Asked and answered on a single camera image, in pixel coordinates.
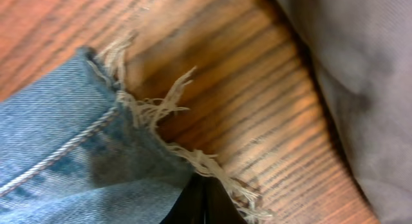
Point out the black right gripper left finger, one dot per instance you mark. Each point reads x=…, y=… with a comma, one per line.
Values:
x=189, y=207

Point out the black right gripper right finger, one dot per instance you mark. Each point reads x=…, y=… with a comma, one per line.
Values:
x=219, y=208

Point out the light blue denim jeans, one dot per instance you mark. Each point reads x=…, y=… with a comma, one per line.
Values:
x=76, y=147

